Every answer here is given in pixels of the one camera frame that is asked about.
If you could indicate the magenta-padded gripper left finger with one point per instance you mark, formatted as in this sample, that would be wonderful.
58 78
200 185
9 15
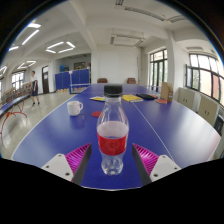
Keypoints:
61 165

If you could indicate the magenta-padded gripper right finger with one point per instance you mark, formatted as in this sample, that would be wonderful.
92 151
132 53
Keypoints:
161 166

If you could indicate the clear red-labelled drink bottle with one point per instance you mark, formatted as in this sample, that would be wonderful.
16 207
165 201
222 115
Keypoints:
112 140

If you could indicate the white mug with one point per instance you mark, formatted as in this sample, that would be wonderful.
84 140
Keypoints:
74 108

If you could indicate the flat round red coaster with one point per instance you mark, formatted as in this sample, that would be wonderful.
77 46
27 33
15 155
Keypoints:
96 114

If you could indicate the red table tennis paddle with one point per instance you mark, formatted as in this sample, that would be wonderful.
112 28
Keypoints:
154 96
161 101

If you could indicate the white cabinet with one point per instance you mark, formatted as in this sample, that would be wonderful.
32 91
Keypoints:
186 98
208 110

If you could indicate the yellow book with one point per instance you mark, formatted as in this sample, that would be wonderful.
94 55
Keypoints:
131 98

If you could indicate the yellow and white pamphlet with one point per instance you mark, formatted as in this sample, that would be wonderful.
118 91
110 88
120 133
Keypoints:
97 98

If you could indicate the brown cardboard box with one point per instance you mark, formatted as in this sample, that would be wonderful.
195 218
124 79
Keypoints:
167 90

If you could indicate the table tennis net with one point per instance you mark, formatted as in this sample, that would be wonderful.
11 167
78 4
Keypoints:
79 88

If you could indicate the blue red-legged table tennis table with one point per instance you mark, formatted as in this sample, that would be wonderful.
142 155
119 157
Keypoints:
10 105

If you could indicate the person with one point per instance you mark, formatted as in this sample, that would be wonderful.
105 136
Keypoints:
34 86

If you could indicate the shelf unit with books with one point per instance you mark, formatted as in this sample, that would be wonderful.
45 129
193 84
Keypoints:
15 93

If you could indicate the dark door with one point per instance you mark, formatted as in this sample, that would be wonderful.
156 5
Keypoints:
45 80

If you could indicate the blue folded table tennis tables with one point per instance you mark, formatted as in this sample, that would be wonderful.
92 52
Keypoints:
75 78

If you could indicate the brown armchair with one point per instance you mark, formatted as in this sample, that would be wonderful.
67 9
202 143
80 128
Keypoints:
102 80
131 80

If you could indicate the bright white-framed window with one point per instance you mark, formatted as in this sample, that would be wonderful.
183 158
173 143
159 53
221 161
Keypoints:
17 80

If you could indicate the tall dark-framed window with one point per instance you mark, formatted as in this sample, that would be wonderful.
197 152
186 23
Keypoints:
158 68

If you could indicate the wide dark-framed window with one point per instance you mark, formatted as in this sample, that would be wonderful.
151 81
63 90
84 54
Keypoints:
205 76

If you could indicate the group of ceiling lights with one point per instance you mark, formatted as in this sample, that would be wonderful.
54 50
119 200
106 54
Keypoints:
60 44

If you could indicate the ceiling air conditioner unit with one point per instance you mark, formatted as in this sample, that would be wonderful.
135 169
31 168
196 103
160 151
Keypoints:
126 40

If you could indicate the framed wall picture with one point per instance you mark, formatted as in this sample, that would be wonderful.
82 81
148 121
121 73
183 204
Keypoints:
79 65

